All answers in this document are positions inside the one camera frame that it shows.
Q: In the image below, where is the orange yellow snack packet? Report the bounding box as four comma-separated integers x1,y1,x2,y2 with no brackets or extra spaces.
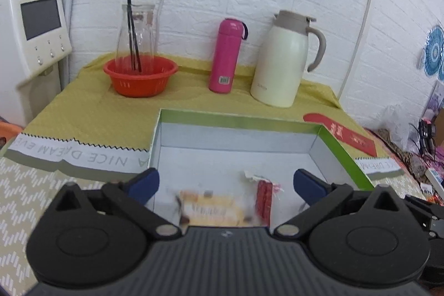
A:
173,189,256,227

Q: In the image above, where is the clear plastic bag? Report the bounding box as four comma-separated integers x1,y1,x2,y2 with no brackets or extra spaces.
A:
366,101,418,153

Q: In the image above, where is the clear glass carafe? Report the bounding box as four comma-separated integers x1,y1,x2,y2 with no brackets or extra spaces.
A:
116,4,157,73

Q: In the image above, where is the cream thermal jug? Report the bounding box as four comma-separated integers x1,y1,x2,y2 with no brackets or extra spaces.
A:
250,10,327,108

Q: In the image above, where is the red sausage snack packet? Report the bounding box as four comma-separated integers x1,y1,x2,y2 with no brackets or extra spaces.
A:
242,170,284,226

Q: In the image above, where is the black straw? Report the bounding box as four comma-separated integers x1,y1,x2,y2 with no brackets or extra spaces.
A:
127,0,136,72
128,0,141,72

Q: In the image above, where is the beige zigzag tablecloth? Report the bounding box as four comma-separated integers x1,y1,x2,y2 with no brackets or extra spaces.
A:
0,155,115,296

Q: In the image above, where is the black charger with cables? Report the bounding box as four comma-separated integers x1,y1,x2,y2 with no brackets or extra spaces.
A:
414,118,438,156

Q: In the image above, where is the purple wall picture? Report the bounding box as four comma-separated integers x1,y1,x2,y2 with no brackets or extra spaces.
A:
426,80,444,118

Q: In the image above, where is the leopard print cloth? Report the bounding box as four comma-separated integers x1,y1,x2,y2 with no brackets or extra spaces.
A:
376,127,432,180

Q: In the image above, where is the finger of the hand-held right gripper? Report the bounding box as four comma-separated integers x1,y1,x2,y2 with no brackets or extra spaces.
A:
404,195,444,241

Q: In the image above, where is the white water dispenser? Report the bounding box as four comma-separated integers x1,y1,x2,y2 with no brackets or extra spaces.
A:
0,0,75,130

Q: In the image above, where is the yellow tablecloth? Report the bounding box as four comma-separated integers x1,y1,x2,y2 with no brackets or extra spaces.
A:
3,51,406,179

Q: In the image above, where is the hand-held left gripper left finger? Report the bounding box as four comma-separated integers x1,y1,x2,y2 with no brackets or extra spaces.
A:
52,168,183,237

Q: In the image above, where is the green cardboard box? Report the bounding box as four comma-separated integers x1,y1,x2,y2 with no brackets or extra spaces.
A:
148,109,375,227

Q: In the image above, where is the white power strip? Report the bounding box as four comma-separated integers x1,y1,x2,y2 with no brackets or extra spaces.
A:
425,167,444,196

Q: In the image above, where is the orange plastic object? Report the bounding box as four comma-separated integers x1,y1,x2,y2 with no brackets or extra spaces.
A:
0,118,26,153

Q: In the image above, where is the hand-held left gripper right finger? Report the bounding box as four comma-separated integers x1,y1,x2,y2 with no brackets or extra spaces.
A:
274,169,405,237

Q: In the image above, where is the white wall pipe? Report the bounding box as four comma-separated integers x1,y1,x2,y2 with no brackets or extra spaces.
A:
338,0,382,102

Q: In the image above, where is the red envelope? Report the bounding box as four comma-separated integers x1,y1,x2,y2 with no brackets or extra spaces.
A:
303,112,377,158

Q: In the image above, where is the pink thermos bottle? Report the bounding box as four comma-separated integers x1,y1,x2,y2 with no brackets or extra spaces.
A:
208,18,249,94

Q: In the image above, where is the blue round wall decoration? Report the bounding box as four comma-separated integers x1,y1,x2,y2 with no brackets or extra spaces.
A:
417,24,444,82

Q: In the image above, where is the orange plastic basket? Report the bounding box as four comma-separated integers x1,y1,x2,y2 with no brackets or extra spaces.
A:
103,56,179,98

